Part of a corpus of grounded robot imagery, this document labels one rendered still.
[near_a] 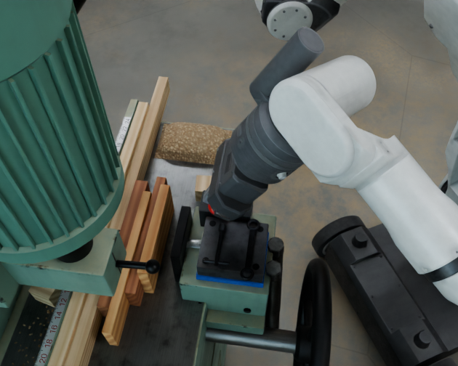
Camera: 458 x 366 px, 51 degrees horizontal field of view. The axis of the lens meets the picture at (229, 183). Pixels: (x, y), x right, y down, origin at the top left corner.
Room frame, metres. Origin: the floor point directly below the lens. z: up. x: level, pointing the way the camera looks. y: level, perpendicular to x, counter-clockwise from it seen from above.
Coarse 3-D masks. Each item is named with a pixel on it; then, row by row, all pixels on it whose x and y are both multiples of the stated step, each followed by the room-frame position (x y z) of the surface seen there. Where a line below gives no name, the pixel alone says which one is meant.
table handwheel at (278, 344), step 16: (320, 272) 0.32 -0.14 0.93; (304, 288) 0.36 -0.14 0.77; (320, 288) 0.29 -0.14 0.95; (304, 304) 0.34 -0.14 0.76; (320, 304) 0.26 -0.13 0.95; (304, 320) 0.30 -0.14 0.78; (320, 320) 0.24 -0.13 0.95; (208, 336) 0.26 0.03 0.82; (224, 336) 0.26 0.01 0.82; (240, 336) 0.26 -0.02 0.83; (256, 336) 0.25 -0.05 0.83; (272, 336) 0.25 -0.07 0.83; (288, 336) 0.25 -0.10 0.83; (304, 336) 0.25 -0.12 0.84; (320, 336) 0.22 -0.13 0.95; (288, 352) 0.23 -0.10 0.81; (304, 352) 0.23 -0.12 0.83; (320, 352) 0.19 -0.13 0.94
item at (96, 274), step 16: (96, 240) 0.30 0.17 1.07; (112, 240) 0.30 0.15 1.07; (96, 256) 0.28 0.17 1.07; (112, 256) 0.28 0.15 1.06; (16, 272) 0.27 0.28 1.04; (32, 272) 0.27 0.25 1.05; (48, 272) 0.26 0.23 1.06; (64, 272) 0.26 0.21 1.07; (80, 272) 0.26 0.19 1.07; (96, 272) 0.26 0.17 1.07; (112, 272) 0.27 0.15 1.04; (64, 288) 0.26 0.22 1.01; (80, 288) 0.26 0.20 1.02; (96, 288) 0.25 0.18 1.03; (112, 288) 0.26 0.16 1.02
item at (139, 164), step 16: (160, 80) 0.75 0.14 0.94; (160, 96) 0.70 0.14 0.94; (160, 112) 0.67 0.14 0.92; (144, 128) 0.62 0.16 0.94; (144, 144) 0.58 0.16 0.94; (144, 160) 0.55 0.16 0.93; (128, 176) 0.50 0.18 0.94; (144, 176) 0.53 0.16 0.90; (128, 192) 0.47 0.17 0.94; (112, 224) 0.40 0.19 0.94; (96, 304) 0.27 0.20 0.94; (80, 320) 0.24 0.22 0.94; (96, 320) 0.25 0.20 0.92; (80, 336) 0.22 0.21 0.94; (96, 336) 0.23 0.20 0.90; (80, 352) 0.20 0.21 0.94
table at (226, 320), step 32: (160, 128) 0.65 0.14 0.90; (224, 128) 0.65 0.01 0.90; (160, 160) 0.57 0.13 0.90; (192, 192) 0.49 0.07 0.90; (160, 288) 0.31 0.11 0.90; (128, 320) 0.26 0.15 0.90; (160, 320) 0.26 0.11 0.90; (192, 320) 0.26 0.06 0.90; (224, 320) 0.27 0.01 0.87; (256, 320) 0.27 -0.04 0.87; (96, 352) 0.21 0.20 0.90; (128, 352) 0.21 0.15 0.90; (160, 352) 0.21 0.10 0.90; (192, 352) 0.21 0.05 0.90
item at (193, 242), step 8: (184, 208) 0.40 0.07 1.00; (184, 216) 0.39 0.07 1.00; (184, 224) 0.37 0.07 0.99; (176, 232) 0.36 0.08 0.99; (184, 232) 0.36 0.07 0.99; (176, 240) 0.34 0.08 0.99; (184, 240) 0.35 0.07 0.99; (192, 240) 0.36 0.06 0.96; (200, 240) 0.36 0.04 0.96; (176, 248) 0.33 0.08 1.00; (184, 248) 0.34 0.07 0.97; (176, 256) 0.32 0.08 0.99; (184, 256) 0.34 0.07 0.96; (176, 264) 0.32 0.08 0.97; (176, 272) 0.32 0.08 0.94; (176, 280) 0.32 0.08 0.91
